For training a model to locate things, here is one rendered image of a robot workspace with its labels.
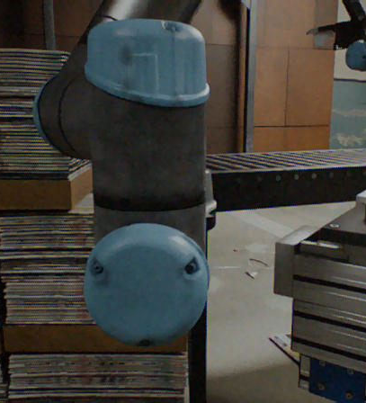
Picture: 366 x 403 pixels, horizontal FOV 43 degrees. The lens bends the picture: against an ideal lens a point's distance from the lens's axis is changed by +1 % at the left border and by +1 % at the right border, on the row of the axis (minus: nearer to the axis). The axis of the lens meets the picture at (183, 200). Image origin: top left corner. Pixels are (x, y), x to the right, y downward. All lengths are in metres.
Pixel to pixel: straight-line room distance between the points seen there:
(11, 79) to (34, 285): 0.31
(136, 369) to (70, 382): 0.11
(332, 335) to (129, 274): 0.55
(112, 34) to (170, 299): 0.15
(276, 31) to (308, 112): 0.92
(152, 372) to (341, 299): 0.32
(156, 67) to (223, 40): 4.61
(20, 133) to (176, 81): 0.46
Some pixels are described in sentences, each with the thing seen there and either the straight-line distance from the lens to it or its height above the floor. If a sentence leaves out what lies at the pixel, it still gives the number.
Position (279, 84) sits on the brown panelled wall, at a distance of 5.14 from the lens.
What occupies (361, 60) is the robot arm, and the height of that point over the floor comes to 1.10.
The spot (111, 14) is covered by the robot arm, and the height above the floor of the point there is 1.06.
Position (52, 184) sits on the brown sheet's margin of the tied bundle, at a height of 0.87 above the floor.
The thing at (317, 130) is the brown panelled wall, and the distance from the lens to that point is 5.42.
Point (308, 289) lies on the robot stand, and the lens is 0.77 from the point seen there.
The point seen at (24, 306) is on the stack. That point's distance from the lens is 0.78.
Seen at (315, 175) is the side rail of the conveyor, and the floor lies 0.78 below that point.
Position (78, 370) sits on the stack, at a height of 0.57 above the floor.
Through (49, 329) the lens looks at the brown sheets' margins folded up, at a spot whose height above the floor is 0.65.
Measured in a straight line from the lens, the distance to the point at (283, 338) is 2.15.
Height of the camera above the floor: 0.98
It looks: 11 degrees down
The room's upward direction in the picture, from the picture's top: straight up
